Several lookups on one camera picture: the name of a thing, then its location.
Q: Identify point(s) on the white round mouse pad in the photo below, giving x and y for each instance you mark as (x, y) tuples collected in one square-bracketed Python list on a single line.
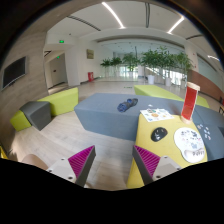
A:
[(190, 144)]

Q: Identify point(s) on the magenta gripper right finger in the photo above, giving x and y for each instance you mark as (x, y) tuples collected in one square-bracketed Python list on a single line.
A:
[(153, 167)]

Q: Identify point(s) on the yellow-green table block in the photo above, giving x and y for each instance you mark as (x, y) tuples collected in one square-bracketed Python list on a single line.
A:
[(166, 146)]

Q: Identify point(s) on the black computer mouse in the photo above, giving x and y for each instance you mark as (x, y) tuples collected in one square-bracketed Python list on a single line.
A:
[(158, 134)]

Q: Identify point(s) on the lime green sofa block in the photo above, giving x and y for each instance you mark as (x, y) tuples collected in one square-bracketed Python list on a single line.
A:
[(60, 103)]

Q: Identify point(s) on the large grey bench block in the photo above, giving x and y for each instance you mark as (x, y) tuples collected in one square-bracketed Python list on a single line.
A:
[(98, 113)]

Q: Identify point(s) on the black wall television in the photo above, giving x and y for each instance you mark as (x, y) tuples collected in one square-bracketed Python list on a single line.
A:
[(14, 71)]

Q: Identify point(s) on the printed paper sheet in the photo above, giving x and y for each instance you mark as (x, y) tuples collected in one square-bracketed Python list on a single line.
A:
[(153, 115)]

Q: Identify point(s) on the gold wall plaque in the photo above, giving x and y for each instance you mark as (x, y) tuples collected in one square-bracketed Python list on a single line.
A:
[(90, 54)]

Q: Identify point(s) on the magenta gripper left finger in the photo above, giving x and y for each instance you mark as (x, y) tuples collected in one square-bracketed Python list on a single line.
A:
[(75, 168)]

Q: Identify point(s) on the red fire extinguisher box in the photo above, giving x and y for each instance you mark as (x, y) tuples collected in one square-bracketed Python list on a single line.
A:
[(90, 76)]

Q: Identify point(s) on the potted plant white pot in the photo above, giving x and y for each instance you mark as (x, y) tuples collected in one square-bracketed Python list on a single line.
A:
[(151, 60)]

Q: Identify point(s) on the dark grey cube seat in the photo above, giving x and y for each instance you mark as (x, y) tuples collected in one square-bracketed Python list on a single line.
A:
[(38, 113)]

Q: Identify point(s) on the lime green far bench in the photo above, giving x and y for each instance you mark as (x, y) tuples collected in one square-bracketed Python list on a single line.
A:
[(155, 91)]

